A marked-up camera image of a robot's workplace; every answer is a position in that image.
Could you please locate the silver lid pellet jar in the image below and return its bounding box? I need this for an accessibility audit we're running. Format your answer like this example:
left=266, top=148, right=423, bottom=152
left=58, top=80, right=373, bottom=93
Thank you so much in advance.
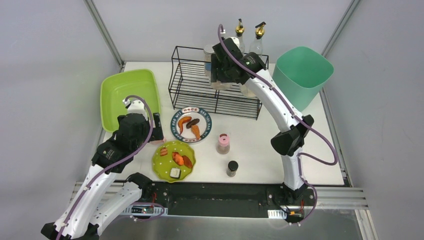
left=203, top=44, right=214, bottom=78

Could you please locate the glass jar with beige powder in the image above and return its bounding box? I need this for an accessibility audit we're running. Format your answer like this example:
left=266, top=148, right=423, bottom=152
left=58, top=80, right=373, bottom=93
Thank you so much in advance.
left=210, top=81, right=233, bottom=91

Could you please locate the oil bottle with black spout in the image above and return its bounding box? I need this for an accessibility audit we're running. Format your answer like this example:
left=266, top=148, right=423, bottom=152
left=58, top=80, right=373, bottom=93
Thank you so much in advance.
left=248, top=21, right=266, bottom=56

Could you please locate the glass jar with metal ring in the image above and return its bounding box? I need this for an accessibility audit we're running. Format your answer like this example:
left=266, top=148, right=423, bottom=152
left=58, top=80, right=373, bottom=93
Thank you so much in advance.
left=238, top=83, right=256, bottom=98

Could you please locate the oil bottle with gold cap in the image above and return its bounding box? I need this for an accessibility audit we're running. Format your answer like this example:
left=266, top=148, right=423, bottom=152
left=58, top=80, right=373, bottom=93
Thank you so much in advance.
left=235, top=18, right=245, bottom=53

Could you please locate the white plate with blue rim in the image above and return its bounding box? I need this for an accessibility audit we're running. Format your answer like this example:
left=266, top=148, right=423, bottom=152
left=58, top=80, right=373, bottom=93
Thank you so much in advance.
left=170, top=106, right=212, bottom=144

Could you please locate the pink lid spice jar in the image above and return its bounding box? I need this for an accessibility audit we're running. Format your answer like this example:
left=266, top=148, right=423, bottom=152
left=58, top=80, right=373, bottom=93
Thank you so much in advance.
left=216, top=133, right=230, bottom=155

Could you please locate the black lid spice jar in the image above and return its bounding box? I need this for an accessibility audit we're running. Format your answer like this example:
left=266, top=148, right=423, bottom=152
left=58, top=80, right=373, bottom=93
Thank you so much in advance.
left=226, top=160, right=239, bottom=177

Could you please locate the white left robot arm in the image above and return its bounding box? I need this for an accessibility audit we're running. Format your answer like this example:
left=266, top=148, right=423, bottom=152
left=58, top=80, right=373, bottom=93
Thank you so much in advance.
left=41, top=112, right=164, bottom=240

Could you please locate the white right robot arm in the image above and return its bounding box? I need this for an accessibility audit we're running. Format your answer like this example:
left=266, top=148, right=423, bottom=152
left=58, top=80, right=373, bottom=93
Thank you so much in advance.
left=211, top=38, right=314, bottom=201

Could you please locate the pink cup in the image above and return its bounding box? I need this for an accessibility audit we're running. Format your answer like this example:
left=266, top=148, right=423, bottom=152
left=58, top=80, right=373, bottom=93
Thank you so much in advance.
left=149, top=138, right=167, bottom=145

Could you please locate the sausage slice toy food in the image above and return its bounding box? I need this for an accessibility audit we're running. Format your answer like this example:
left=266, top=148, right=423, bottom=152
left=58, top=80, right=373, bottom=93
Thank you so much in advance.
left=160, top=147, right=168, bottom=157

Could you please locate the orange shrimp toy food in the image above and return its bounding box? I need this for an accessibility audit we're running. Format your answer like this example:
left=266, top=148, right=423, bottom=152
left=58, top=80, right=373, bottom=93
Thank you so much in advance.
left=177, top=116, right=192, bottom=135

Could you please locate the green polka dot plate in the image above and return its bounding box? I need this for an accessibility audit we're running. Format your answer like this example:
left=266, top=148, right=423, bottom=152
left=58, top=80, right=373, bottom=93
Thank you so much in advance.
left=152, top=141, right=196, bottom=183

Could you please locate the orange fried food piece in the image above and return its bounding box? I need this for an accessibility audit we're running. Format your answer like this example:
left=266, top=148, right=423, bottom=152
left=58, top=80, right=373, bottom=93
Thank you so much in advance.
left=191, top=124, right=201, bottom=139

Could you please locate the dark sea cucumber toy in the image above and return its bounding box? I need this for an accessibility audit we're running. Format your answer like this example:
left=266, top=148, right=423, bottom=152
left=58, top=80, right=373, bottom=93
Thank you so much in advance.
left=186, top=118, right=200, bottom=129

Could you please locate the red sausage toy piece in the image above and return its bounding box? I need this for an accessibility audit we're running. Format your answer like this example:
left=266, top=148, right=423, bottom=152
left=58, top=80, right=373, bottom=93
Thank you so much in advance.
left=182, top=155, right=193, bottom=169

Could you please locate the white sushi toy piece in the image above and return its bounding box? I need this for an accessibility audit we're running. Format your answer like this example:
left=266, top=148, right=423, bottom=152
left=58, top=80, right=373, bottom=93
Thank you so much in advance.
left=169, top=167, right=182, bottom=179

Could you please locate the lime green plastic basin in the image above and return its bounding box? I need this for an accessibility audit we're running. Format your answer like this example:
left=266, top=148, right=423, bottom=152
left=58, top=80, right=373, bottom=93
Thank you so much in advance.
left=99, top=69, right=162, bottom=133

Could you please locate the green plastic waste bin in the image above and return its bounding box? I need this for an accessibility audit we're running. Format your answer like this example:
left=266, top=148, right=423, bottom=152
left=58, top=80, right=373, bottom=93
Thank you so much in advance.
left=272, top=46, right=334, bottom=112

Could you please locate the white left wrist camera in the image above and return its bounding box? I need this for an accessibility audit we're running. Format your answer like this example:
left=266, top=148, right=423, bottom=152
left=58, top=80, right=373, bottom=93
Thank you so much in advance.
left=123, top=99, right=148, bottom=119

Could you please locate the black wire rack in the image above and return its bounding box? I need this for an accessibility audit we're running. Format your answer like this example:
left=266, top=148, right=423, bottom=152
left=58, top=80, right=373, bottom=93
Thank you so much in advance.
left=168, top=45, right=262, bottom=120

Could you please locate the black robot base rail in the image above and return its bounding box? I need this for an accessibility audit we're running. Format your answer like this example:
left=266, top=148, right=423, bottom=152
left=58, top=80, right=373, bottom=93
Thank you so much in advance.
left=140, top=181, right=315, bottom=219

